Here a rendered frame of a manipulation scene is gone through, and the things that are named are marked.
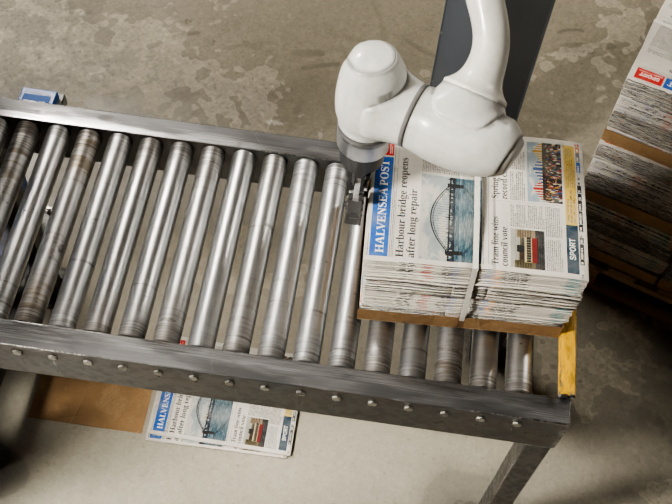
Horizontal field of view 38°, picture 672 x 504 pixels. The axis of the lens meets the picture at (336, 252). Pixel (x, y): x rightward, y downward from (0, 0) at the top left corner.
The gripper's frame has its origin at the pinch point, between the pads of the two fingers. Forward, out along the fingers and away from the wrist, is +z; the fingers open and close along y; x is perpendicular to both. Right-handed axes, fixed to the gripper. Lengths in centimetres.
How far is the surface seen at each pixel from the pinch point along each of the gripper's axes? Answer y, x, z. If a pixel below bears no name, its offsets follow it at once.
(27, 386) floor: -7, 79, 94
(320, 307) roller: -13.5, 3.7, 13.5
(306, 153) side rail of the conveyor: 21.1, 11.5, 13.4
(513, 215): -3.2, -27.0, -10.4
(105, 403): -9, 58, 94
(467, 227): -6.7, -19.4, -10.1
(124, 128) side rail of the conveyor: 21, 49, 14
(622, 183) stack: 47, -63, 43
